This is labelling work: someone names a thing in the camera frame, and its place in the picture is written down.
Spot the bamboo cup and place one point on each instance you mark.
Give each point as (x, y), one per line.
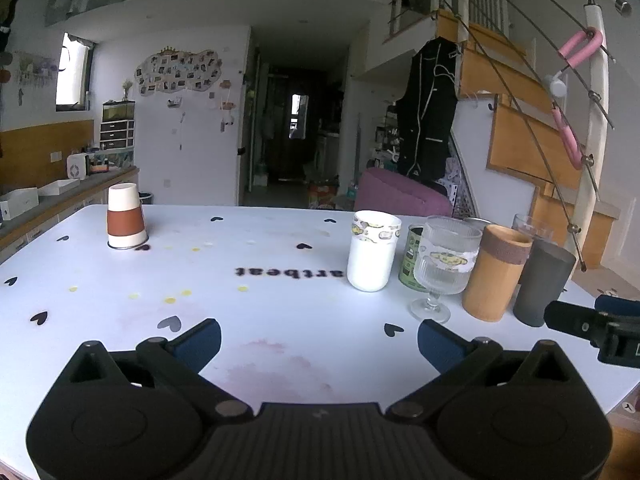
(492, 280)

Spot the white and brown paper cup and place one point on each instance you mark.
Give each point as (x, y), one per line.
(125, 217)

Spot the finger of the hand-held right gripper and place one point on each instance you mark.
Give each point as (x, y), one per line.
(620, 305)
(572, 321)

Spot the side counter cabinet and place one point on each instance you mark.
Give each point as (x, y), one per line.
(60, 210)

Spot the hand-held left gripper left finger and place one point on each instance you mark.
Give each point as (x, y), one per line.
(199, 344)

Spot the fish tank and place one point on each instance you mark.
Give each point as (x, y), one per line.
(118, 111)

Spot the wooden staircase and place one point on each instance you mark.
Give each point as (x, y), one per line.
(520, 145)

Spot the clear glass tumbler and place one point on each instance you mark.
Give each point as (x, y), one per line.
(532, 227)

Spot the dark framed window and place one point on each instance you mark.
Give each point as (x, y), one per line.
(72, 75)

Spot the orange printed box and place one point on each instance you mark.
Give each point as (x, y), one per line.
(322, 196)

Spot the metal bowl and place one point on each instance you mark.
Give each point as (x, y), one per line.
(479, 222)

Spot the grey matte cup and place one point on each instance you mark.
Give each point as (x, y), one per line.
(542, 285)

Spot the white round clip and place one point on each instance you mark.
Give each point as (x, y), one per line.
(557, 85)

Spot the white railing post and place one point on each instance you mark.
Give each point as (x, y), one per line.
(597, 110)

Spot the cloud shaped photo collage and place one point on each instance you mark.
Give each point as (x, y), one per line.
(177, 72)

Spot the white shallow tray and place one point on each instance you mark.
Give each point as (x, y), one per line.
(59, 186)

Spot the white cardboard box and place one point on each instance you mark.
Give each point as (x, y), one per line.
(17, 205)

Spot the purple armchair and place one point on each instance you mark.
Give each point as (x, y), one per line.
(400, 195)

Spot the small drawer unit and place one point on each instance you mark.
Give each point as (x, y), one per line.
(117, 135)

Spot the white square appliance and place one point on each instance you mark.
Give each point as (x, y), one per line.
(77, 166)

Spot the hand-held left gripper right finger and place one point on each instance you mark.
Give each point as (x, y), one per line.
(440, 344)

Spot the pink hand grip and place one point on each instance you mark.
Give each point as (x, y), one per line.
(575, 50)
(569, 137)

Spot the black hanging coat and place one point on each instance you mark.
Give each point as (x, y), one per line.
(425, 120)

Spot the green printed can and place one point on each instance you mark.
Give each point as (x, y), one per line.
(409, 265)

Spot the dark waste bin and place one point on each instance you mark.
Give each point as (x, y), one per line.
(145, 198)

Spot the ribbed glass goblet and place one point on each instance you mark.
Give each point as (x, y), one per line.
(445, 255)

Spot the wall drawing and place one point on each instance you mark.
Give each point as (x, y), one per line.
(35, 77)

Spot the white cartoon print cup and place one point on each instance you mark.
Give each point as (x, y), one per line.
(370, 260)

